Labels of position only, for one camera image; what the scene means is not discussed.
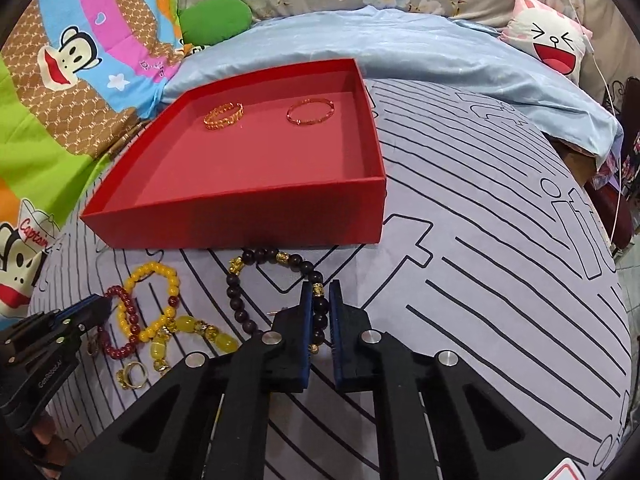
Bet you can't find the black and gold bead bracelet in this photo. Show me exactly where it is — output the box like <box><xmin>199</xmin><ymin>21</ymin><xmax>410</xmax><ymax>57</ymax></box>
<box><xmin>224</xmin><ymin>246</ymin><xmax>331</xmax><ymax>356</ymax></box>

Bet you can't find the red jewelry tray box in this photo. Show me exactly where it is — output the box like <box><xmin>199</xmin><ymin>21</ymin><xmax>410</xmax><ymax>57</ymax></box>
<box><xmin>81</xmin><ymin>58</ymin><xmax>386</xmax><ymax>249</ymax></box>

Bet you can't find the left hand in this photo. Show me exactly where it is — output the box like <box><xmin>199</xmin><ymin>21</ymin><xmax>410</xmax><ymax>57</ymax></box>
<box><xmin>26</xmin><ymin>412</ymin><xmax>74</xmax><ymax>479</ymax></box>

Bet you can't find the cartoon monkey blanket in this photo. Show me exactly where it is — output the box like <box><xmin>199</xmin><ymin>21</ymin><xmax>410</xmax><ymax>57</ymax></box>
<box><xmin>1</xmin><ymin>0</ymin><xmax>186</xmax><ymax>325</ymax></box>

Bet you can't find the rose gold bangle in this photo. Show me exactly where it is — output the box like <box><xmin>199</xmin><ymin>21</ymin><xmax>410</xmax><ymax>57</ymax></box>
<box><xmin>285</xmin><ymin>98</ymin><xmax>335</xmax><ymax>127</ymax></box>

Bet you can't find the green plush pillow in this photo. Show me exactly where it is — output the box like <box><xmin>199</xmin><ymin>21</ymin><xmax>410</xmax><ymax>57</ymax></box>
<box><xmin>179</xmin><ymin>0</ymin><xmax>253</xmax><ymax>47</ymax></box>

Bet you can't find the light blue quilt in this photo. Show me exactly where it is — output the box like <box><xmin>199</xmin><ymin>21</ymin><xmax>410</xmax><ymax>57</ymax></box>
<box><xmin>162</xmin><ymin>6</ymin><xmax>623</xmax><ymax>164</ymax></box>

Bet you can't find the white pink cat cushion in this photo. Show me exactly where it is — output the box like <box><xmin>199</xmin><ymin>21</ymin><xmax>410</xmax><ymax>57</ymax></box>
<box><xmin>499</xmin><ymin>0</ymin><xmax>592</xmax><ymax>84</ymax></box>

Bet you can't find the dark red bead bracelet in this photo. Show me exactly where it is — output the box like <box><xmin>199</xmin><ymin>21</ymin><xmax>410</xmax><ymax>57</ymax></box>
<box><xmin>96</xmin><ymin>284</ymin><xmax>181</xmax><ymax>360</ymax></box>

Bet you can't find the small yellow bead bracelet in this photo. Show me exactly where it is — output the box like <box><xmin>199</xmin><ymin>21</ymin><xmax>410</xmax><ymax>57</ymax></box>
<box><xmin>116</xmin><ymin>260</ymin><xmax>181</xmax><ymax>345</ymax></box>

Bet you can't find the gold ring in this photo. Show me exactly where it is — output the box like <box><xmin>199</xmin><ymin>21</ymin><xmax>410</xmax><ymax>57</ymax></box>
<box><xmin>115</xmin><ymin>360</ymin><xmax>150</xmax><ymax>391</ymax></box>

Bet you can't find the large yellow amber bracelet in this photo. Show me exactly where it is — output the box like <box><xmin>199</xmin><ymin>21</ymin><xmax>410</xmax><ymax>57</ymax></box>
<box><xmin>150</xmin><ymin>314</ymin><xmax>241</xmax><ymax>376</ymax></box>

